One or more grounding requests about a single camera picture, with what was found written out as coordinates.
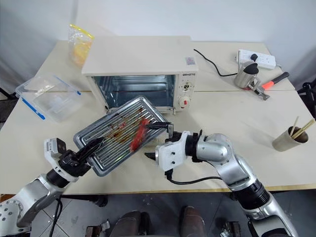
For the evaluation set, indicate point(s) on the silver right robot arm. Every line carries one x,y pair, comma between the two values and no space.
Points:
229,158

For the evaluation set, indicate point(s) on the black table leg foot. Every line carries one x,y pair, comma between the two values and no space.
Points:
100,200

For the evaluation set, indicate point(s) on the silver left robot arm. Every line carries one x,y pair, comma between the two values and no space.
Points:
29,195

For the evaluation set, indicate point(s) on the white power strip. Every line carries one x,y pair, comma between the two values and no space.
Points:
264,59

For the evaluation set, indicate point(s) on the clear plastic container blue clips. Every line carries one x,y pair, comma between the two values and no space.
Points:
51,98

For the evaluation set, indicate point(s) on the black power plug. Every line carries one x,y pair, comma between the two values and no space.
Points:
253,57

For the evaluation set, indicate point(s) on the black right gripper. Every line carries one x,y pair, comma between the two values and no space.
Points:
175,136

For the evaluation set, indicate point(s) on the caster wheel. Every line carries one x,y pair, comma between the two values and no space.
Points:
98,228
229,229

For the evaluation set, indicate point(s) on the cream toaster oven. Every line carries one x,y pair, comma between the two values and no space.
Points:
138,56

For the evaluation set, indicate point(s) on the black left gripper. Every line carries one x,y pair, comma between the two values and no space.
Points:
74,164

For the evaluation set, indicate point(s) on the red sausage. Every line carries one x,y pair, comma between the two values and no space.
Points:
138,135

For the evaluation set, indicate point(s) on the black chair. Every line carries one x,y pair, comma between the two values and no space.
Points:
308,96

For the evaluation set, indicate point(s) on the wooden chopstick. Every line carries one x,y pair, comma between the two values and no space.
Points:
304,128
294,126

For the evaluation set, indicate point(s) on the steel pitcher with black lid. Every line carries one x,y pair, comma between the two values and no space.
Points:
243,77

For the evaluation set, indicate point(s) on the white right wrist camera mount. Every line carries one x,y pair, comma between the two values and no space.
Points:
170,153

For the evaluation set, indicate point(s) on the steel cup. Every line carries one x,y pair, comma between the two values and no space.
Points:
288,142

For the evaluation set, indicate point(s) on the ribbed metal baking tray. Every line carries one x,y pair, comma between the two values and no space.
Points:
116,123

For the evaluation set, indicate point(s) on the dark stand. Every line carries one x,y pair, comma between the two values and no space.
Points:
6,103

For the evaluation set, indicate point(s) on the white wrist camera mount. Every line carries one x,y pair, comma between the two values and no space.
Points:
170,153
50,150

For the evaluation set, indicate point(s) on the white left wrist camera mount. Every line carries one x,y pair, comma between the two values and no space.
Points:
50,150

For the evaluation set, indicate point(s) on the brown rounded shape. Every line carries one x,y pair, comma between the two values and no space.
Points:
130,223
192,222

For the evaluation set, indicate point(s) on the clear bag with yellow zip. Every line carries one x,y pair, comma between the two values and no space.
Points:
79,47

